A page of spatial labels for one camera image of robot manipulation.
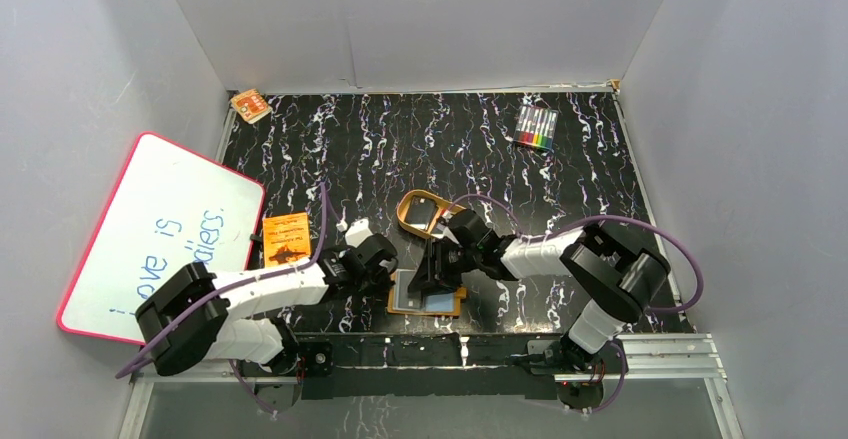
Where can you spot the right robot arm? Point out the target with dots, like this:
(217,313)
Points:
(620,273)

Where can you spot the pack of coloured markers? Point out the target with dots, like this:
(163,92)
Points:
(535,127)

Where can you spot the orange leather card holder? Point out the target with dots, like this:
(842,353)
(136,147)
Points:
(435,305)

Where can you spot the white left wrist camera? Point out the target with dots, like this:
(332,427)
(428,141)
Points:
(356,232)

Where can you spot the pink framed whiteboard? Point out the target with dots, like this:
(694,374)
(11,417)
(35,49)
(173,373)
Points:
(170,207)

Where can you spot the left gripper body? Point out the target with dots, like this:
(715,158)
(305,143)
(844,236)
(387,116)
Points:
(382,274)

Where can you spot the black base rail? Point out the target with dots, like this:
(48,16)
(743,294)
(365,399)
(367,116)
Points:
(541,366)

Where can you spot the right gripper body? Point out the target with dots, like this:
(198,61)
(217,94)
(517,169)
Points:
(453,261)

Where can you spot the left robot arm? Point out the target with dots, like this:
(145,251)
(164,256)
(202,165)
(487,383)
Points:
(198,315)

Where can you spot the tan oval tray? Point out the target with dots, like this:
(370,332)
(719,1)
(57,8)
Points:
(444,207)

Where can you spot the orange paperback book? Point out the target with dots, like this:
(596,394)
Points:
(286,239)

